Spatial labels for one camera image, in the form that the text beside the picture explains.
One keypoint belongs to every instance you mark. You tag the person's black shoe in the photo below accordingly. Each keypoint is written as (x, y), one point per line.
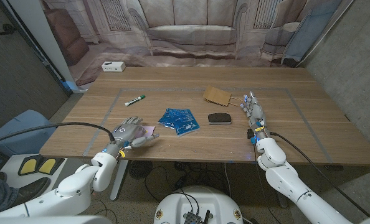
(29, 191)

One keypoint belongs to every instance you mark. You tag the black whiteboard eraser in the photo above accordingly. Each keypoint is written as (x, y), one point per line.
(219, 118)

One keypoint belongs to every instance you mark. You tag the printed sofa backdrop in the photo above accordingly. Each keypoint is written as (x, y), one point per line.
(191, 31)

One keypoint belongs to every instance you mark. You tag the brown paper bag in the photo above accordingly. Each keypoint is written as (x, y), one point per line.
(216, 95)

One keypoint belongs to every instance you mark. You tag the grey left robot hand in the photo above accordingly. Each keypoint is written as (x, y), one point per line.
(127, 132)

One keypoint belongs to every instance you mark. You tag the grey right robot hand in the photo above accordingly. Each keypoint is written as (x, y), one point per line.
(256, 112)

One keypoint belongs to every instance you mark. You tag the blue gel bag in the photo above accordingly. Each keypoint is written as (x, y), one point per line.
(179, 120)

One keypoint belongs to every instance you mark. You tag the purple sticker sheet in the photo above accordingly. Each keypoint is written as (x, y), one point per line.
(150, 129)

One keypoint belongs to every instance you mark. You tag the yellow foot pedal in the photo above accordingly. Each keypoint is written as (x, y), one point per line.
(48, 165)
(28, 166)

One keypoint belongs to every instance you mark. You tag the white table leg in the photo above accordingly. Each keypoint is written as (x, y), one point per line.
(119, 183)

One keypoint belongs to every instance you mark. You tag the black round fan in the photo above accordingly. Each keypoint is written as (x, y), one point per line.
(140, 169)

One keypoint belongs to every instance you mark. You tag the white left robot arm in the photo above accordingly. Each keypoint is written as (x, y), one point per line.
(79, 189)

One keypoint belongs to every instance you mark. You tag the white marker with green cap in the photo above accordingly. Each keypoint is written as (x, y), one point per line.
(135, 100)

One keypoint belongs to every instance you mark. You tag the white power box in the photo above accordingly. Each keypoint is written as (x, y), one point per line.
(113, 66)

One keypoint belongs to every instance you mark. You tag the blue padded chair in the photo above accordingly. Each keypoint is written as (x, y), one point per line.
(20, 137)

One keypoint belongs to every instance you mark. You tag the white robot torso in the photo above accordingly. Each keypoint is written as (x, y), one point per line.
(200, 200)

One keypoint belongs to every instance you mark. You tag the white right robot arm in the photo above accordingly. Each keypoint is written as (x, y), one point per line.
(284, 177)

